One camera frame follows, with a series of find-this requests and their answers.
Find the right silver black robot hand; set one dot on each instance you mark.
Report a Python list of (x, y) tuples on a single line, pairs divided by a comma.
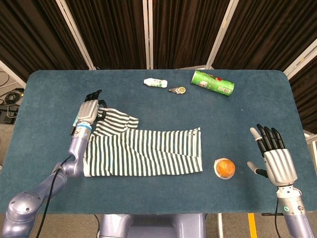
[(281, 166)]

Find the green white striped shirt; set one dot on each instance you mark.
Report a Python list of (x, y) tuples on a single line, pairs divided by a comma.
[(148, 151)]

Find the green white marker pen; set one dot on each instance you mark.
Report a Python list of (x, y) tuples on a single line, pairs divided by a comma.
[(72, 130)]

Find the small white bottle green label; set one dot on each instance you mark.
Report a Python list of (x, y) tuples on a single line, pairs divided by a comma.
[(156, 82)]

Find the white partition post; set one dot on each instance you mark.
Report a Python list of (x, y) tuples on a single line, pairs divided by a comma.
[(221, 32), (147, 34), (12, 73), (74, 32), (301, 62)]

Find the green chips can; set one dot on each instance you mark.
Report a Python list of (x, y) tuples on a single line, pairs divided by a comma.
[(213, 83)]

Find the white metal frame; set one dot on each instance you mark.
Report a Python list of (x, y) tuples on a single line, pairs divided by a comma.
[(312, 138)]

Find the white table leg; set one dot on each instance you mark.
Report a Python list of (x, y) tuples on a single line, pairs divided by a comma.
[(220, 225)]

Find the correction tape dispenser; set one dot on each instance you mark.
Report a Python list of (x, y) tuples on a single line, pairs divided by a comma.
[(179, 90)]

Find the black floor device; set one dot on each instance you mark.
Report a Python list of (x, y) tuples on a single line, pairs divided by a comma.
[(7, 116)]

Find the left lavender robot arm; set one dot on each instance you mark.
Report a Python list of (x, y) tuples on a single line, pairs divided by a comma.
[(76, 146)]

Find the dark brown pleated curtain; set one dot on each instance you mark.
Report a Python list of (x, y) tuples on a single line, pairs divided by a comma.
[(307, 99), (32, 32), (111, 32), (185, 32), (267, 32)]

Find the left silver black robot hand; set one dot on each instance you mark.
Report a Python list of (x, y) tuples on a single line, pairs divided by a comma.
[(88, 111)]

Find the lavender robot torso base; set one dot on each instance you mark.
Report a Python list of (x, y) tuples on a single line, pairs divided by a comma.
[(153, 225)]

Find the black table bracket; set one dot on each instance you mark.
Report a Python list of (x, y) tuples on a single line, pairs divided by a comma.
[(268, 214)]

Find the yellow floor tape strip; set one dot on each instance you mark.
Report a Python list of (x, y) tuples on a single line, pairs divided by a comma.
[(252, 223)]

